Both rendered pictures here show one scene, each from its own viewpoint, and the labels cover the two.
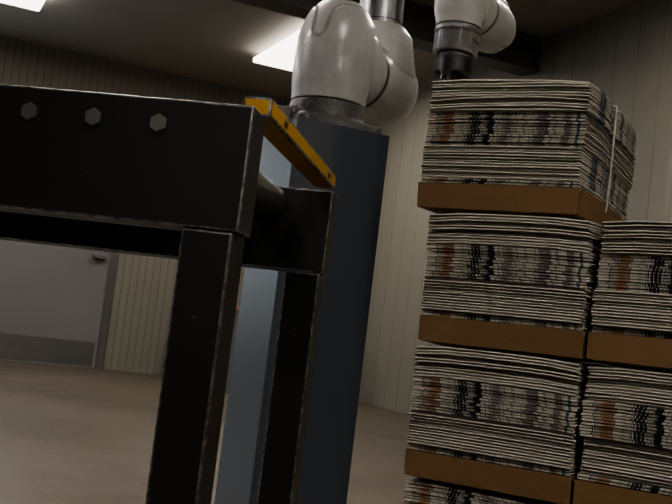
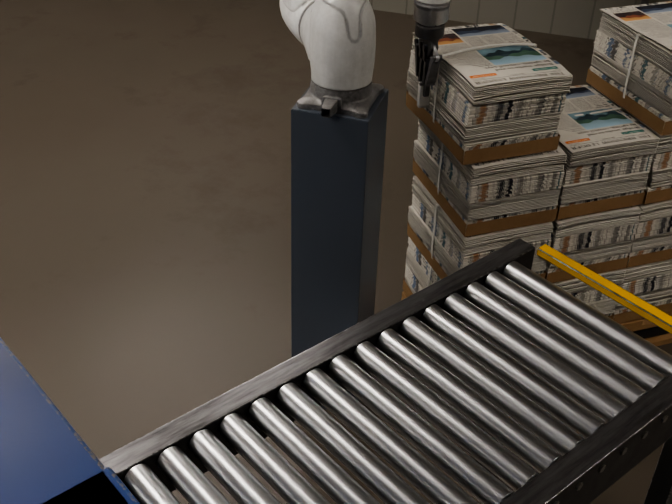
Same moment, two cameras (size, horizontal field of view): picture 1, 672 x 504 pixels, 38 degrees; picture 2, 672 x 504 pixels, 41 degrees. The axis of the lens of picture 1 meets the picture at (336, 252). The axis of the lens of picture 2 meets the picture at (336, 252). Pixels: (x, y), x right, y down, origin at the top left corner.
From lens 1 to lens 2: 2.26 m
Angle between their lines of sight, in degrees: 61
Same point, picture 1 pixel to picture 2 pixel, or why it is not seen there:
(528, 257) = (531, 179)
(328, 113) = (367, 99)
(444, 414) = not seen: hidden behind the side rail
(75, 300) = not seen: outside the picture
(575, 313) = (553, 200)
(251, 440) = (347, 317)
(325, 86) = (363, 80)
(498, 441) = not seen: hidden behind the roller
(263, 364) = (354, 277)
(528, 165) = (530, 127)
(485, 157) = (505, 127)
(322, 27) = (357, 34)
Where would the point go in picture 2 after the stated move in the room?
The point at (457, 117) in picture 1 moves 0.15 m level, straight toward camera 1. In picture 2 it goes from (490, 107) to (538, 128)
